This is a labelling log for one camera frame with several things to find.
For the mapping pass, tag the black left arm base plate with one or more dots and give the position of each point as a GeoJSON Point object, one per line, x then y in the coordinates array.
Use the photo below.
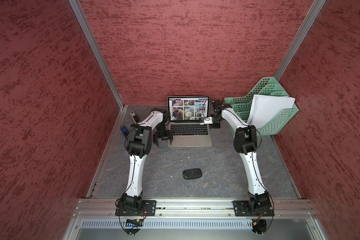
{"type": "Point", "coordinates": [144, 208]}

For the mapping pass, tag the white paper stack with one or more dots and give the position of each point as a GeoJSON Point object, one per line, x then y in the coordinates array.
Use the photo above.
{"type": "Point", "coordinates": [266, 108]}

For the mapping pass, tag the aluminium front rail frame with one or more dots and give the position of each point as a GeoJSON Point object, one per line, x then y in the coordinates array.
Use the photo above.
{"type": "Point", "coordinates": [182, 213]}

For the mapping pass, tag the silver laptop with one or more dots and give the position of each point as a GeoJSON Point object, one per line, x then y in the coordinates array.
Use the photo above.
{"type": "Point", "coordinates": [187, 115]}

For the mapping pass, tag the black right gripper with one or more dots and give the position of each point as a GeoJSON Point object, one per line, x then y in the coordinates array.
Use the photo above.
{"type": "Point", "coordinates": [215, 126]}

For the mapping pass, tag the left aluminium corner post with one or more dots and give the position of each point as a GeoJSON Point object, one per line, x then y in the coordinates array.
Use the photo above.
{"type": "Point", "coordinates": [83, 22]}

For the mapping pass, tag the right aluminium corner post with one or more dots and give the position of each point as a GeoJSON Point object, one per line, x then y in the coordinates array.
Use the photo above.
{"type": "Point", "coordinates": [308, 21]}

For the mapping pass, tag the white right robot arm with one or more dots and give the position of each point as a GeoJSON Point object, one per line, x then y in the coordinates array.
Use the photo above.
{"type": "Point", "coordinates": [246, 144]}

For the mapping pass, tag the green circuit board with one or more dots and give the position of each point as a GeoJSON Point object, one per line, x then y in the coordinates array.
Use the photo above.
{"type": "Point", "coordinates": [134, 222]}

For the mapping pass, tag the green plastic desk organizer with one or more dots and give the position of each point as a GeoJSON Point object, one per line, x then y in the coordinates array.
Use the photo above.
{"type": "Point", "coordinates": [267, 86]}

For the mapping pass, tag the black wireless mouse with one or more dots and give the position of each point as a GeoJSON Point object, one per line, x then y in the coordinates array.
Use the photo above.
{"type": "Point", "coordinates": [191, 174]}

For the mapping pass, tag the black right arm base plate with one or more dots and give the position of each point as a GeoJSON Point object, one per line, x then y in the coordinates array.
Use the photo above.
{"type": "Point", "coordinates": [253, 209]}

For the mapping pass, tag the blue black stapler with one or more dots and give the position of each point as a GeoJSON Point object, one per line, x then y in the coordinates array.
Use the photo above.
{"type": "Point", "coordinates": [124, 131]}

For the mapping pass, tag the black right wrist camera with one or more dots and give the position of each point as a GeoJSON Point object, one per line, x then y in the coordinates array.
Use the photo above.
{"type": "Point", "coordinates": [216, 104]}

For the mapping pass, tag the beige black stapler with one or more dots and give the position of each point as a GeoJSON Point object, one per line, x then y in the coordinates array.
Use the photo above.
{"type": "Point", "coordinates": [134, 117]}

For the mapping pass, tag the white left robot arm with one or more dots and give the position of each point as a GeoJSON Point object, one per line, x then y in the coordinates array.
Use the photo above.
{"type": "Point", "coordinates": [138, 144]}

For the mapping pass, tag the aluminium corner post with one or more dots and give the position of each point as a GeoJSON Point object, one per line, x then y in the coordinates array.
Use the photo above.
{"type": "Point", "coordinates": [308, 21]}
{"type": "Point", "coordinates": [83, 22]}

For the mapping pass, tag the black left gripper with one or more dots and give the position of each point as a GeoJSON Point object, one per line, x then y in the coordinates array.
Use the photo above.
{"type": "Point", "coordinates": [168, 136]}

